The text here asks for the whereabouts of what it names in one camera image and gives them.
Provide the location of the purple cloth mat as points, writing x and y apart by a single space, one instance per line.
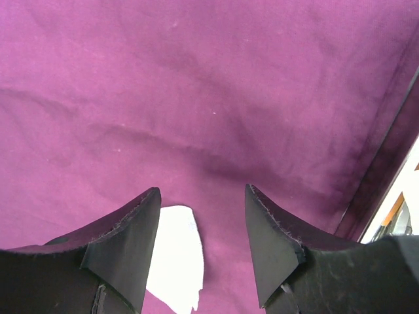
101 100

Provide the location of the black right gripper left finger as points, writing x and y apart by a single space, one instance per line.
100 268

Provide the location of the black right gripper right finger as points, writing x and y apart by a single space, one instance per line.
299 268

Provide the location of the stainless steel tray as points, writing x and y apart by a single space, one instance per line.
384 167

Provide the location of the white gauze pad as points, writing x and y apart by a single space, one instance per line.
176 274

